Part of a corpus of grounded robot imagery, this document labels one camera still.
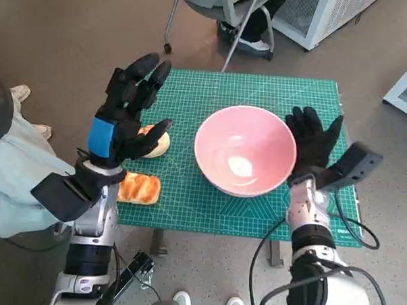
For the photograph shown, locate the pale round toy bun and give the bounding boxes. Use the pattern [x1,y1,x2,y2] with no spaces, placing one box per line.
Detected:
[135,124,171,160]

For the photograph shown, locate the thin black camera cable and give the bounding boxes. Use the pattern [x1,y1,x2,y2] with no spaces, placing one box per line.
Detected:
[247,188,382,305]

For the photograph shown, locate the person in light clothes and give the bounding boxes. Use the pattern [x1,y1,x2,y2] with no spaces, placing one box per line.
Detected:
[0,54,83,305]

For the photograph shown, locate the seated person in dark trousers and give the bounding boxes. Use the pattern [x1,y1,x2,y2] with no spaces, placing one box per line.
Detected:
[216,0,288,55]

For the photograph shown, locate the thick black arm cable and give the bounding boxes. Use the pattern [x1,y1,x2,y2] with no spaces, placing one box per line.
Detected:
[259,262,395,305]

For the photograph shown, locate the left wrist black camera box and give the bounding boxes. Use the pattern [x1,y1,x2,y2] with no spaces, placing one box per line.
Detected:
[29,171,104,225]

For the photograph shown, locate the robot left bare black hand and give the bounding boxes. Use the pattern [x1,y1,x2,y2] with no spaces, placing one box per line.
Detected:
[87,49,177,171]

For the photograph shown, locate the pink bowl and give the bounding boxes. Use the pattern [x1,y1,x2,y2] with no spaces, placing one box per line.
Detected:
[192,103,300,200]

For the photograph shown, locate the green cutting mat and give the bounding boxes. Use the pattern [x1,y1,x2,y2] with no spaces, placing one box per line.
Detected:
[113,66,371,250]

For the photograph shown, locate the thin black floor cable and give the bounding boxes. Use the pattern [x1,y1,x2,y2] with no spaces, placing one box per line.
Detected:
[138,281,163,300]

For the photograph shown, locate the robot right black gloved hand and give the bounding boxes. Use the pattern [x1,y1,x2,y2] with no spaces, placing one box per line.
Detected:
[282,105,346,188]

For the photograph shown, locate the silver metal rod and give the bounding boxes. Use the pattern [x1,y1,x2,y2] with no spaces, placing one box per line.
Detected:
[221,0,261,74]

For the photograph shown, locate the grey office chair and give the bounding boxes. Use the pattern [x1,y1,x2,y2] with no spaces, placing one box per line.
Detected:
[163,0,277,61]

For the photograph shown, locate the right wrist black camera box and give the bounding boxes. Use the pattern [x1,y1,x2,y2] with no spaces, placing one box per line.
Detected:
[315,140,384,195]

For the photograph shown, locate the orange toasted toy bread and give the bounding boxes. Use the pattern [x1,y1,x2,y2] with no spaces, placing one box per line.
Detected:
[115,170,162,205]

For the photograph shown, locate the black metal frame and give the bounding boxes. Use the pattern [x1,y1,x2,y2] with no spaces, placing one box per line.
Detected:
[97,248,157,305]

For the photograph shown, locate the grey table leg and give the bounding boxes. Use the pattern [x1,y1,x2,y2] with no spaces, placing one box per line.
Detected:
[268,240,286,267]
[150,228,170,258]

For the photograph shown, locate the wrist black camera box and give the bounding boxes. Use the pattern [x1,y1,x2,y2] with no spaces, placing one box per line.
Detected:
[29,171,104,225]
[315,140,384,195]

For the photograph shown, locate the large white mesh cabinet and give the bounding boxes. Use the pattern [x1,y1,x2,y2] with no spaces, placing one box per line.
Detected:
[270,0,380,55]

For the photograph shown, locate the robot left arm black cable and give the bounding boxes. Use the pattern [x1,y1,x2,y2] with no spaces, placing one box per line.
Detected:
[111,241,129,292]

